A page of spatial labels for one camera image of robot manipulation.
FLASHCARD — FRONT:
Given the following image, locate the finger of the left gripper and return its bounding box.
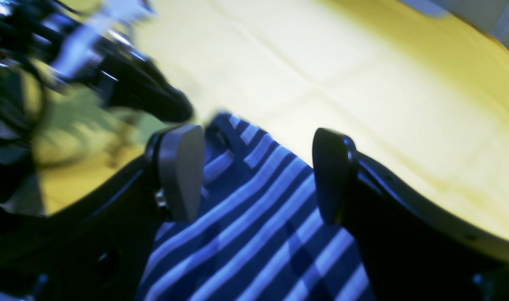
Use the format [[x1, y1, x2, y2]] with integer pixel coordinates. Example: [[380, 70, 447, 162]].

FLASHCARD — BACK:
[[98, 55, 194, 122], [50, 0, 155, 80]]

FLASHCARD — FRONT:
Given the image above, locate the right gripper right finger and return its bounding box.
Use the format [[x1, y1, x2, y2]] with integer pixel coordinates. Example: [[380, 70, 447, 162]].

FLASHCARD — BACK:
[[312, 128, 509, 301]]

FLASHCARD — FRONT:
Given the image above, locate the navy white striped T-shirt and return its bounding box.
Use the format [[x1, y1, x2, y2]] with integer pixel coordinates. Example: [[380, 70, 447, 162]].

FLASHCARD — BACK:
[[135, 112, 376, 301]]

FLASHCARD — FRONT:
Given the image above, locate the yellow table cloth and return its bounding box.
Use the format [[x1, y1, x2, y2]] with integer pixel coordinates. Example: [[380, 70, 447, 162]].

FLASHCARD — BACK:
[[33, 0, 509, 264]]

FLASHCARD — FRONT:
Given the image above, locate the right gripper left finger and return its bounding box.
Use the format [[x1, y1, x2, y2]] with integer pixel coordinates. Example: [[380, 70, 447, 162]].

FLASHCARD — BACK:
[[0, 124, 206, 301]]

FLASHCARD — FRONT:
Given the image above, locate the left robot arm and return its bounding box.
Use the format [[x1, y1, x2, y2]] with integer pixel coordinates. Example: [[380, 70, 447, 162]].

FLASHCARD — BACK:
[[0, 0, 193, 215]]

